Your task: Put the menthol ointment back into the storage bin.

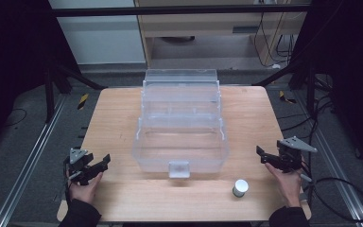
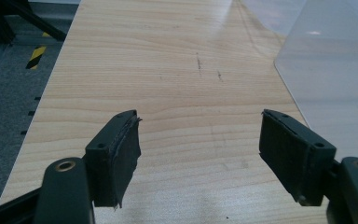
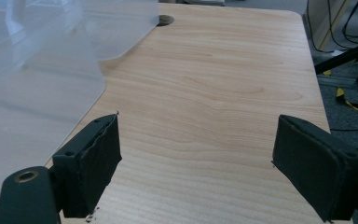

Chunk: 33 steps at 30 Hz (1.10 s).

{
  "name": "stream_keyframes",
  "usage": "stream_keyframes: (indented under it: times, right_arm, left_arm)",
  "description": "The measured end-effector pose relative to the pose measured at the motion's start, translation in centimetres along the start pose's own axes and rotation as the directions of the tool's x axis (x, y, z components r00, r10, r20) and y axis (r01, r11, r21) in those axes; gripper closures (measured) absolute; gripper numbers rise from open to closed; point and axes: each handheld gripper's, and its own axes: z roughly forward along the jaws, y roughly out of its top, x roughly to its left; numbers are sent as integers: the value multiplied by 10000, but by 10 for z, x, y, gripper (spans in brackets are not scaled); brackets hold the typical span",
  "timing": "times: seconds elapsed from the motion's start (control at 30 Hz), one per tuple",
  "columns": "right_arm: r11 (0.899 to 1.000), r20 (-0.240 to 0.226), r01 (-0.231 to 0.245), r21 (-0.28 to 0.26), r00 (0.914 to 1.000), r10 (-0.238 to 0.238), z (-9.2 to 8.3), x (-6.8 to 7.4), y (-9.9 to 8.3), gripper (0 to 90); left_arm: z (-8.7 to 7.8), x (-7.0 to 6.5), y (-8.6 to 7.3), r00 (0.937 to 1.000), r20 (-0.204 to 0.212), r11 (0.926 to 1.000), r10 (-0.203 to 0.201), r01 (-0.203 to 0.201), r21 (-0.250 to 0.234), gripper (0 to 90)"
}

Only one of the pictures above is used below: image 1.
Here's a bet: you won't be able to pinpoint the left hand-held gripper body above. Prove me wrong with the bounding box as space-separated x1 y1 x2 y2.
63 147 95 186

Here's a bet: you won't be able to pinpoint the white cabinet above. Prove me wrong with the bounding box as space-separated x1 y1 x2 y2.
48 0 147 66

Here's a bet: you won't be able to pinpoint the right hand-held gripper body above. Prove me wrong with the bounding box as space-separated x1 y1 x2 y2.
276 135 319 174

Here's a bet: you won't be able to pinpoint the black horizontal frame bar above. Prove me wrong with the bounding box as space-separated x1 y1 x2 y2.
49 4 312 18

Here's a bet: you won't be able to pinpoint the black curtain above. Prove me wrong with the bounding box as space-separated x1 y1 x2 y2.
287 0 363 178
0 0 82 159

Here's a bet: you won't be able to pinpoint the clear plastic storage box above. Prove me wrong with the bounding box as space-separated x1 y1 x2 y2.
131 68 230 180

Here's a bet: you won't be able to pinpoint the person's right hand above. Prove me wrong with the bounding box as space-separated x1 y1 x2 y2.
264 162 304 209

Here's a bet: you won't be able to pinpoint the black looped gripper cable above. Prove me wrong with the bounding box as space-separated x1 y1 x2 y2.
300 172 363 223

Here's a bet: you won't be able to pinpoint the black cables under desk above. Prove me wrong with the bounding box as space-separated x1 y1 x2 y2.
252 11 299 70

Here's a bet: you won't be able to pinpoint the small jar with white lid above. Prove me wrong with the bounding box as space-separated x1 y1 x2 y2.
232 178 251 199

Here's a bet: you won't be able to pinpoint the aluminium floor rail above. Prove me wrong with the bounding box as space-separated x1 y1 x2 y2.
0 94 68 227
292 91 363 227

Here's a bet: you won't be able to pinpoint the yellow black striped tape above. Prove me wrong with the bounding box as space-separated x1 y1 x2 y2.
77 93 90 111
278 90 298 105

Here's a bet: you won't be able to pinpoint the black floor cable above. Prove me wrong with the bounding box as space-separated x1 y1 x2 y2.
5 108 28 128

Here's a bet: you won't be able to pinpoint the bundle of black floor cables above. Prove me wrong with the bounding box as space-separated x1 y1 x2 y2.
276 74 339 140

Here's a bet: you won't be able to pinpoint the black metal stand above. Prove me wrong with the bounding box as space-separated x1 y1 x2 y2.
43 56 108 125
251 53 318 118

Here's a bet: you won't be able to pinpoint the light wooden desk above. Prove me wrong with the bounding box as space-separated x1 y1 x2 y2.
133 0 310 68

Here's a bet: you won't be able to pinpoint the person's left hand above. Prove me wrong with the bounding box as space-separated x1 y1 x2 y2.
66 170 105 205

